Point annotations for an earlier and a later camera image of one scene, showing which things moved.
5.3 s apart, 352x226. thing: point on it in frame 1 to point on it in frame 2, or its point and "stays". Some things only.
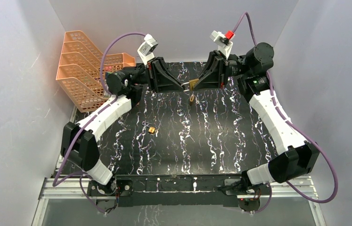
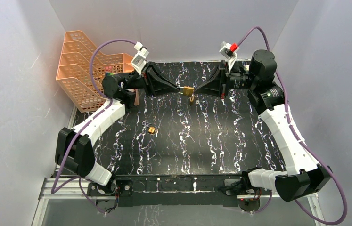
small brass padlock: x=151 y=129 stays
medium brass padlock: x=192 y=84 to x=188 y=91
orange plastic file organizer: x=78 y=73 stays
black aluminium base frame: x=180 y=190 stays
